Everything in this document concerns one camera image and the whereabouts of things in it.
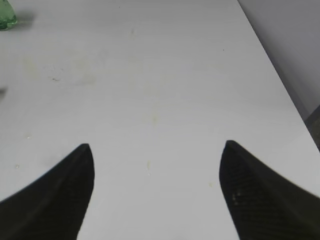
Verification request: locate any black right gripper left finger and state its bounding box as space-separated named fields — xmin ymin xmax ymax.
xmin=0 ymin=143 xmax=95 ymax=240

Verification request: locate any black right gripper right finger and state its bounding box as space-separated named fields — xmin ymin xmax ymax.
xmin=219 ymin=140 xmax=320 ymax=240

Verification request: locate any green plastic soda bottle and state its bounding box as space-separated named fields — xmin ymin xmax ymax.
xmin=0 ymin=0 xmax=18 ymax=31

